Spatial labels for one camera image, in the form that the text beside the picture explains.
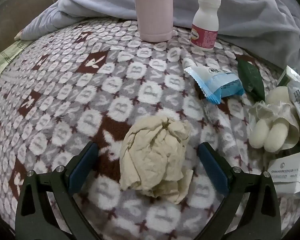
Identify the small white printed box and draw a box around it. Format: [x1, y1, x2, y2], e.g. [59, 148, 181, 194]
[267, 152, 300, 200]

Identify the beige tissue paper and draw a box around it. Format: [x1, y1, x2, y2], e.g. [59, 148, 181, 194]
[119, 116, 194, 204]

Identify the white bag of cocoons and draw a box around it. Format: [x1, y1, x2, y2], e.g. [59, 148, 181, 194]
[247, 85, 300, 153]

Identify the blue white snack wrapper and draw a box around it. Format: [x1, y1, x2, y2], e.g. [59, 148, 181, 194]
[184, 64, 245, 105]

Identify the dark green leaf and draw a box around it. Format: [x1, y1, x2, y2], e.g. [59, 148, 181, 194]
[236, 57, 265, 102]

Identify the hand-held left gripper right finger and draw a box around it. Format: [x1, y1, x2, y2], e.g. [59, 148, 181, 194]
[199, 142, 282, 240]

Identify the printed fleece blanket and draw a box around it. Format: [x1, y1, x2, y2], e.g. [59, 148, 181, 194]
[0, 20, 300, 240]

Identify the green plaid sheet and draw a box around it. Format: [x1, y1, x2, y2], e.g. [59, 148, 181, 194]
[0, 40, 32, 87]

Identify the white pill bottle red label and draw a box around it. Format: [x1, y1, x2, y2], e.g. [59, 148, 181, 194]
[190, 0, 222, 52]

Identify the pink bottle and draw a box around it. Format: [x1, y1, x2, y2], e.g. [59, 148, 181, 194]
[134, 0, 174, 43]

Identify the white oval cocoon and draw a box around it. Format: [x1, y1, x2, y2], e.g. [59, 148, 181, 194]
[250, 119, 269, 148]
[265, 86, 290, 107]
[264, 119, 288, 152]

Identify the lavender duvet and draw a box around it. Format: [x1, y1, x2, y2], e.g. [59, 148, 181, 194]
[20, 0, 300, 68]

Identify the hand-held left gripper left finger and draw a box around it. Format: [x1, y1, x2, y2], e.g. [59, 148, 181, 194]
[15, 141, 100, 240]

